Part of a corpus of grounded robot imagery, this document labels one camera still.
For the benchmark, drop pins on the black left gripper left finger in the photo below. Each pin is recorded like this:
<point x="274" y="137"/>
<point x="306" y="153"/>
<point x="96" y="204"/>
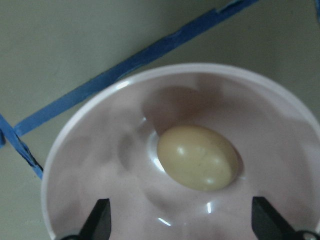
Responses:
<point x="98" y="224"/>

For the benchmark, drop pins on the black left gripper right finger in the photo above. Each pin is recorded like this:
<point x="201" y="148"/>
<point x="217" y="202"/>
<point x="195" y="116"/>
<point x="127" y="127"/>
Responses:
<point x="268" y="224"/>

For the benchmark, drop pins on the beige egg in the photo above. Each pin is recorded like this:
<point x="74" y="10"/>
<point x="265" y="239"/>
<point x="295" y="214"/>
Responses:
<point x="197" y="157"/>

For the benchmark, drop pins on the pink bowl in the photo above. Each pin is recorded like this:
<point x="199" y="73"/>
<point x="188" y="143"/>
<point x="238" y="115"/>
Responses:
<point x="108" y="150"/>

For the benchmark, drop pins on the brown paper table cover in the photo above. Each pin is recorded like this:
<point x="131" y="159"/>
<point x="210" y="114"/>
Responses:
<point x="50" y="47"/>

